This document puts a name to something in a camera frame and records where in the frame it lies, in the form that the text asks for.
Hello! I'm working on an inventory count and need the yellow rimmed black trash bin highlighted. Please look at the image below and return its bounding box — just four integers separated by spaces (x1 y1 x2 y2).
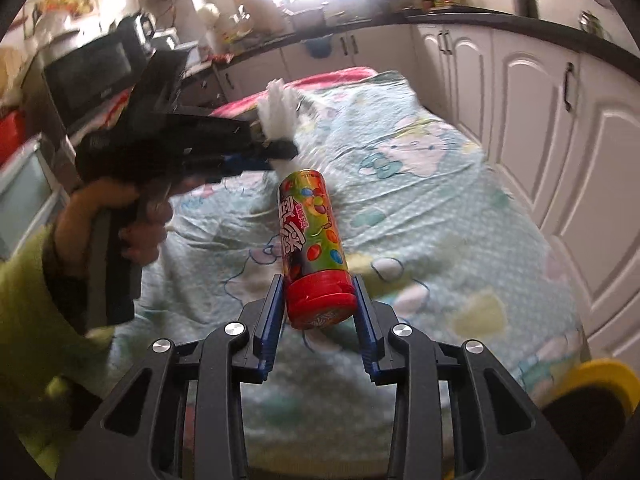
542 359 640 479

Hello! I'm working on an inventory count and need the black cylindrical container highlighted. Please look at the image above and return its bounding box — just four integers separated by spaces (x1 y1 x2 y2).
512 0 539 20

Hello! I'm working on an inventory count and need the steel cooking pot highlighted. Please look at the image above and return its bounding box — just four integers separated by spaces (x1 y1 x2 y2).
283 8 326 32

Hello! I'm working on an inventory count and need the person's left hand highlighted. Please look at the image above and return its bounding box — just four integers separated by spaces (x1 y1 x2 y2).
53 178 172 276

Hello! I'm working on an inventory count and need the blue hanging basin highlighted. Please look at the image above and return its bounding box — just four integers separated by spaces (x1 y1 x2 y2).
303 35 332 60

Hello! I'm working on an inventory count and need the small steel teapot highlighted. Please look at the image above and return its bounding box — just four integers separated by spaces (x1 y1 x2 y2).
578 10 608 39

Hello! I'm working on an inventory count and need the green sleeve left forearm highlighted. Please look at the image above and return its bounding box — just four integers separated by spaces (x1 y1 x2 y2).
1 226 114 476

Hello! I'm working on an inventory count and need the red plastic container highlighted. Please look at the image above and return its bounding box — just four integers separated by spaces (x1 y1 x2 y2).
0 110 26 165

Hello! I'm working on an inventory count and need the black microwave oven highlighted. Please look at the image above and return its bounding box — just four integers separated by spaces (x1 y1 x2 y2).
21 32 148 139

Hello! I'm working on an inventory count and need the red candy tube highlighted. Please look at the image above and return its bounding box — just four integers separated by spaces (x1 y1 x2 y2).
278 169 357 330

